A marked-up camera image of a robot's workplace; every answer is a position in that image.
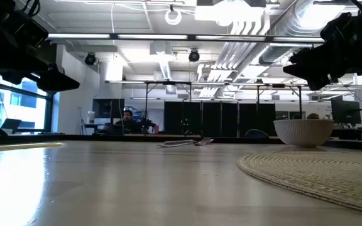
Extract dark office chair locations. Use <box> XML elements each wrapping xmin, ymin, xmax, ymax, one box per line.
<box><xmin>244</xmin><ymin>128</ymin><xmax>270</xmax><ymax>139</ymax></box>

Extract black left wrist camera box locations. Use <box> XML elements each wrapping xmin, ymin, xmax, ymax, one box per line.
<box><xmin>11</xmin><ymin>11</ymin><xmax>49</xmax><ymax>48</ymax></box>

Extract black background rig frame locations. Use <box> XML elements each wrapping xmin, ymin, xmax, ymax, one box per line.
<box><xmin>104</xmin><ymin>80</ymin><xmax>303</xmax><ymax>137</ymax></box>

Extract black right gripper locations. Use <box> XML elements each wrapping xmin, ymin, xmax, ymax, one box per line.
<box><xmin>283</xmin><ymin>0</ymin><xmax>362</xmax><ymax>92</ymax></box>

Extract white ribbed bowl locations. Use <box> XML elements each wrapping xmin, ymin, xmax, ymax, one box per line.
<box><xmin>273</xmin><ymin>119</ymin><xmax>335</xmax><ymax>149</ymax></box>

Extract yellow tape strip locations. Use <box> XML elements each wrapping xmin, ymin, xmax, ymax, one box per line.
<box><xmin>0</xmin><ymin>142</ymin><xmax>64</xmax><ymax>154</ymax></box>

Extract open black laptop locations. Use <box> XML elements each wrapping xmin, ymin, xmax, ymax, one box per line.
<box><xmin>1</xmin><ymin>118</ymin><xmax>23</xmax><ymax>131</ymax></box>

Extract white cable coil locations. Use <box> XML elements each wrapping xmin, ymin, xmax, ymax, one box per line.
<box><xmin>164</xmin><ymin>8</ymin><xmax>183</xmax><ymax>26</ymax></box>

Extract iridescent metal fork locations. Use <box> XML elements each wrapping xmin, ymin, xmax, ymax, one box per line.
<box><xmin>157</xmin><ymin>136</ymin><xmax>215</xmax><ymax>149</ymax></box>

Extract overhead LED light bar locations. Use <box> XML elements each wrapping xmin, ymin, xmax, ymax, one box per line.
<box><xmin>47</xmin><ymin>32</ymin><xmax>326</xmax><ymax>43</ymax></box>

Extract round woven straw placemat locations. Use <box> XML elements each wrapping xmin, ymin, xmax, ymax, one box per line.
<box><xmin>236</xmin><ymin>149</ymin><xmax>362</xmax><ymax>217</ymax></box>

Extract black computer monitor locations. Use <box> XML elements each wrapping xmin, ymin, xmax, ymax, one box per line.
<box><xmin>331</xmin><ymin>95</ymin><xmax>362</xmax><ymax>127</ymax></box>
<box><xmin>92</xmin><ymin>98</ymin><xmax>126</xmax><ymax>119</ymax></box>

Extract black ceiling-mounted camera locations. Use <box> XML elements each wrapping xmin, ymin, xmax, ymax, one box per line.
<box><xmin>84</xmin><ymin>52</ymin><xmax>97</xmax><ymax>67</ymax></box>
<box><xmin>188</xmin><ymin>49</ymin><xmax>200</xmax><ymax>63</ymax></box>

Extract black table frame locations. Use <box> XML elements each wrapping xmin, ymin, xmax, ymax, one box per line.
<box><xmin>0</xmin><ymin>134</ymin><xmax>362</xmax><ymax>152</ymax></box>

